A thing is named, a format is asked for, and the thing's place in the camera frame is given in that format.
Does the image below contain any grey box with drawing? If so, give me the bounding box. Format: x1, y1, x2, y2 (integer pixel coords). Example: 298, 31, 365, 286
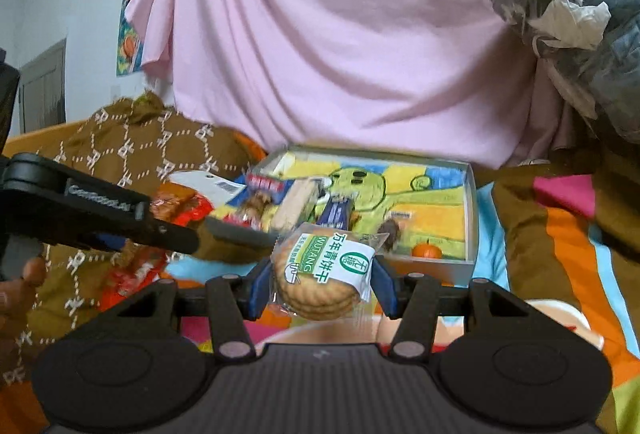
245, 145, 476, 287

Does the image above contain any wall poster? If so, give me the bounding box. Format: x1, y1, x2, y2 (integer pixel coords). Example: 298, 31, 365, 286
116, 0, 148, 77

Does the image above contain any beige wafer bar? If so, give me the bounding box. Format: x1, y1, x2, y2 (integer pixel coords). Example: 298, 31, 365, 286
270, 179, 321, 232

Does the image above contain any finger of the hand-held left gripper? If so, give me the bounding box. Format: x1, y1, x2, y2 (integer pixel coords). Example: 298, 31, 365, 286
4, 153, 201, 255
200, 216, 278, 252

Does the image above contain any orange tangerine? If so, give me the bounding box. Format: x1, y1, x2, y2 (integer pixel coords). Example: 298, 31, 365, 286
411, 240, 443, 259

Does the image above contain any round cookie packet green label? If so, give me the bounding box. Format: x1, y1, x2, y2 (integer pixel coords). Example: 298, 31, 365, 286
270, 223, 396, 319

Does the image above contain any brown patterned blanket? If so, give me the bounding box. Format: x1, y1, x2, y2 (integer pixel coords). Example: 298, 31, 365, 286
0, 91, 271, 390

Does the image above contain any grey cabinet door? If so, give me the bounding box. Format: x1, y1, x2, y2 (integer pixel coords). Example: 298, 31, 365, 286
19, 38, 67, 135

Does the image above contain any colourful cartoon printed blanket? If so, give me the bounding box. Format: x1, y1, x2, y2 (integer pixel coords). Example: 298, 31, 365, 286
165, 164, 640, 434

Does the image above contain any blue snack packet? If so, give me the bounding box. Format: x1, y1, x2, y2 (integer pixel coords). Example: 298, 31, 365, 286
315, 194, 357, 231

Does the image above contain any red twisted snack packet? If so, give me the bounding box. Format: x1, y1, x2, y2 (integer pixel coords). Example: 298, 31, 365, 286
97, 170, 247, 311

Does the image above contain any person's left hand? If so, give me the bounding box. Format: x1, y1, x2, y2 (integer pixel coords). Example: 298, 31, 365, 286
0, 257, 49, 346

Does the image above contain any dark brown snack packet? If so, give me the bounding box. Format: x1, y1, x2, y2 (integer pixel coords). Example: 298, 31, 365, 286
377, 219, 401, 249

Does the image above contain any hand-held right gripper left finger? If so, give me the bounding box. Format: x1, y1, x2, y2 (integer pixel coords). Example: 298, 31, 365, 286
107, 259, 273, 361

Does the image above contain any pink cloth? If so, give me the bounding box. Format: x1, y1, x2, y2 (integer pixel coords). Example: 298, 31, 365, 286
125, 0, 601, 169

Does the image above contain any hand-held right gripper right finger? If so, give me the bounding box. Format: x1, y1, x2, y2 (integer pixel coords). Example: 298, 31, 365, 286
372, 254, 533, 361

